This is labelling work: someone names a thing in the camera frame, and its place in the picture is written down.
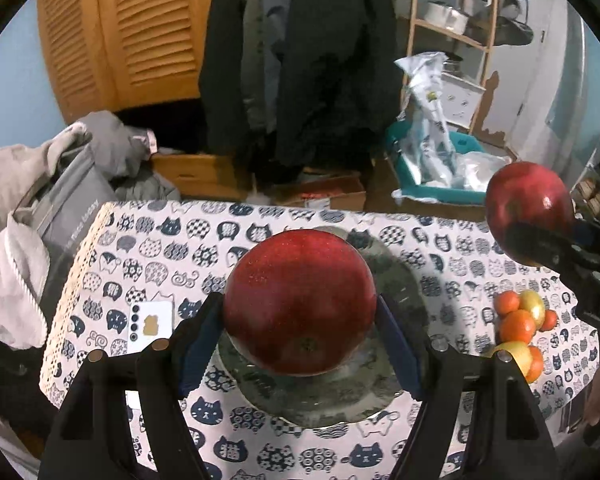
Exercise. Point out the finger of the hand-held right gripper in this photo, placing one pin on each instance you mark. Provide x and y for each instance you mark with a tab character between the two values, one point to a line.
597	237
540	247

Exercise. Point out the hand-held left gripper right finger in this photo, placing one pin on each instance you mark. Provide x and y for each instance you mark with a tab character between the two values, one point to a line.
402	345

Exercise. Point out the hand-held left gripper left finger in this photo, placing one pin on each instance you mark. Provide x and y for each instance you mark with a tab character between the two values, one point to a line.
200	345

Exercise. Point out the small tangerine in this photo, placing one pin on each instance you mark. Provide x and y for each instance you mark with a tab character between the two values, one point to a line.
549	320

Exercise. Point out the large orange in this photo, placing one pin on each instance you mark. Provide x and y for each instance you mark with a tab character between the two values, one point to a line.
517	326

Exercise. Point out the yellow green apple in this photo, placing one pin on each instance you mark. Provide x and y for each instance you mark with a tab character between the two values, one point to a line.
515	352

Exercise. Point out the large red apple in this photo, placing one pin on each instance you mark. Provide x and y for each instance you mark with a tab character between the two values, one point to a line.
300	302

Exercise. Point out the round glass plate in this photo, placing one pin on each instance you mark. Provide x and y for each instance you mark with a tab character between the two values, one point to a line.
310	402

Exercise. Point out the person's right hand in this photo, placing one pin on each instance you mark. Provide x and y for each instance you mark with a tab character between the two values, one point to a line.
594	407

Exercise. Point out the white sticker card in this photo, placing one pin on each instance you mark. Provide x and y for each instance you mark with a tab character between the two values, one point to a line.
160	317

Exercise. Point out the shoe rack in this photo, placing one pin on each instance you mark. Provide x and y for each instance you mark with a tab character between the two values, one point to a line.
597	180

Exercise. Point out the large yellow apple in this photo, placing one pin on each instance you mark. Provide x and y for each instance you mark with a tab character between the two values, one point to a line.
534	305

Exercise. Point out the clear plastic bag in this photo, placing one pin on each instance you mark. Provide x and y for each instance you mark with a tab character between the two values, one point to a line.
480	170

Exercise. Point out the cat print tablecloth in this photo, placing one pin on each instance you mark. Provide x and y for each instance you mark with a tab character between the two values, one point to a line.
260	460

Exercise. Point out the teal plastic bin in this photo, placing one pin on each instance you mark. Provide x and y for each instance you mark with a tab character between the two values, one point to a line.
405	170

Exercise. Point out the white drawer cabinet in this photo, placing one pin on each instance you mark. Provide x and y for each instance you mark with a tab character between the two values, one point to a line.
462	102

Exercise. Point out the cardboard box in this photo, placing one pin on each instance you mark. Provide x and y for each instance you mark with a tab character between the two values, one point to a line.
200	175
325	192

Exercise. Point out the silver printed plastic bag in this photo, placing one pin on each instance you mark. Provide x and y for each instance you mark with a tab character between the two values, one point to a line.
427	110

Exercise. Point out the grey clothes pile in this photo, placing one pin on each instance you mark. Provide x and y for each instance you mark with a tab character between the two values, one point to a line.
40	185

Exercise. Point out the wooden shelf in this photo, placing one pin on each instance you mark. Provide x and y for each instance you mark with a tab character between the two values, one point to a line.
490	10

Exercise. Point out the metal pot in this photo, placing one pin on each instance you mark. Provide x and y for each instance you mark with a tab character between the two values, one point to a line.
447	17

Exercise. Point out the hanging dark coats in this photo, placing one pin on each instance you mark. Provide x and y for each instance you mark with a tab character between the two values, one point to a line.
325	70

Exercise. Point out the wooden louvered door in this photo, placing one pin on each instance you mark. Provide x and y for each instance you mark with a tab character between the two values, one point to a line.
130	25

